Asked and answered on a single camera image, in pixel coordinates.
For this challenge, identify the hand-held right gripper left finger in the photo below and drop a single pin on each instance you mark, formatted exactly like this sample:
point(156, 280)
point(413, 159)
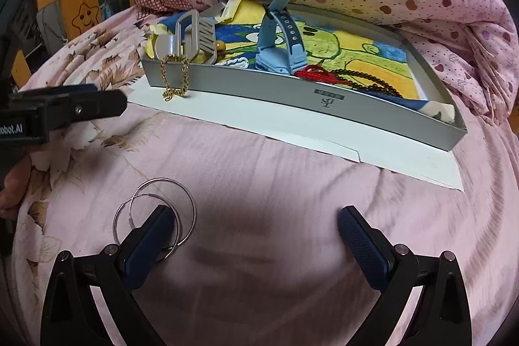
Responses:
point(152, 240)

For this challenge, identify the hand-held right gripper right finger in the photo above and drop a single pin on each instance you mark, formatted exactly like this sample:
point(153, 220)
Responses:
point(363, 244)

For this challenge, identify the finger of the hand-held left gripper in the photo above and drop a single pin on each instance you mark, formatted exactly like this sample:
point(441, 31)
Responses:
point(97, 105)
point(73, 89)

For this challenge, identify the small silver hoop earring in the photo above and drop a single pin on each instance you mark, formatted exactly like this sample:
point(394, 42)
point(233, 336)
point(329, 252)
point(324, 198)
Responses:
point(114, 222)

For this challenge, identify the large silver hoop earring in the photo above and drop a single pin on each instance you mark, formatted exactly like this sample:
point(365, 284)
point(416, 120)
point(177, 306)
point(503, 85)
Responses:
point(194, 212)

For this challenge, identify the grey metal buckle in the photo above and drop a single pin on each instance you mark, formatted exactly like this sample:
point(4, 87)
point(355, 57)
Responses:
point(190, 42)

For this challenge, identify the wooden bead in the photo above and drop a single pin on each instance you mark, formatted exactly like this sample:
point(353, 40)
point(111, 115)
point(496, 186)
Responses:
point(219, 45)

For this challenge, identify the grey cardboard tray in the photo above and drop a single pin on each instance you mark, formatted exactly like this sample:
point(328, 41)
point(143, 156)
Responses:
point(284, 94)

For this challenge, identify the light blue wrist watch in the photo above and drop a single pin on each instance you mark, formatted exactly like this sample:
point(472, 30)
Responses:
point(279, 58)

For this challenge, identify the person's left hand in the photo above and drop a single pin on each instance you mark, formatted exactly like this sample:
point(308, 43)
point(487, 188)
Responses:
point(14, 188)

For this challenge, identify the pink floral bed sheet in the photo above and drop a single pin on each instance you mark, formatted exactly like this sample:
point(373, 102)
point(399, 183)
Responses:
point(263, 208)

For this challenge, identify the white flat board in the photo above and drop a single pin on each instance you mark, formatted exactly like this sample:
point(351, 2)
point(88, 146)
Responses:
point(284, 127)

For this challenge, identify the cartoon printed cloth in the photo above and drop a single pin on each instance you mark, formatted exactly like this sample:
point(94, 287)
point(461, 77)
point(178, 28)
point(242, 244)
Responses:
point(365, 50)

